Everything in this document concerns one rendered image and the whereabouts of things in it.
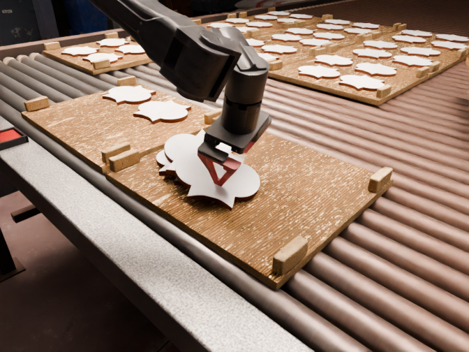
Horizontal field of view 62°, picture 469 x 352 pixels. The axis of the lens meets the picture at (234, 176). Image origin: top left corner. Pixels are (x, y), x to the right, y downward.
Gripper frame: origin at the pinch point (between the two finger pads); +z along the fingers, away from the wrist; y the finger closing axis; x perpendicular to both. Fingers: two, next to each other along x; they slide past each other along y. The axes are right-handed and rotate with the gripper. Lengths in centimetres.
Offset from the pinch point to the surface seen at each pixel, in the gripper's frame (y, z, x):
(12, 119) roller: -5, 23, -64
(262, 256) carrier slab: 15.1, -1.4, 12.4
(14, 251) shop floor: -10, 131, -108
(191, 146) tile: -1.2, 1.3, -8.7
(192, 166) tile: 3.9, 0.5, -5.5
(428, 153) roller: -31.7, 4.8, 32.5
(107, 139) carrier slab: -3.5, 12.7, -31.1
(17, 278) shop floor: 1, 125, -92
